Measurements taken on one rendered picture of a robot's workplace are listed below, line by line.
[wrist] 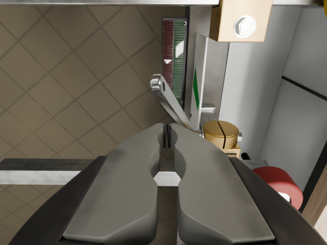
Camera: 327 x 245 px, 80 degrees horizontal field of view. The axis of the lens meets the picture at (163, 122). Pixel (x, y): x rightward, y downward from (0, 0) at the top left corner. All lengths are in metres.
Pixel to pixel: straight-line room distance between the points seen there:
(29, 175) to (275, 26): 0.55
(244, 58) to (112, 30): 0.77
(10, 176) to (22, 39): 1.00
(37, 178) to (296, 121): 0.50
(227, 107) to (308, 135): 0.18
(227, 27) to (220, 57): 0.18
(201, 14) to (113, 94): 0.89
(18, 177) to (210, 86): 0.37
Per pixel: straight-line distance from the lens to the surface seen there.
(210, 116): 0.38
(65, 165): 0.36
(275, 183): 0.30
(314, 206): 0.39
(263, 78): 0.54
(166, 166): 0.32
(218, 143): 0.28
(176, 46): 0.39
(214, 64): 0.41
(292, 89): 0.52
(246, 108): 0.55
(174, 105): 0.15
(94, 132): 1.35
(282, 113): 0.55
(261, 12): 0.24
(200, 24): 0.40
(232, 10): 0.23
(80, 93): 1.26
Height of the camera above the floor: 1.09
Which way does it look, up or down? 62 degrees down
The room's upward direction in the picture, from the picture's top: 179 degrees counter-clockwise
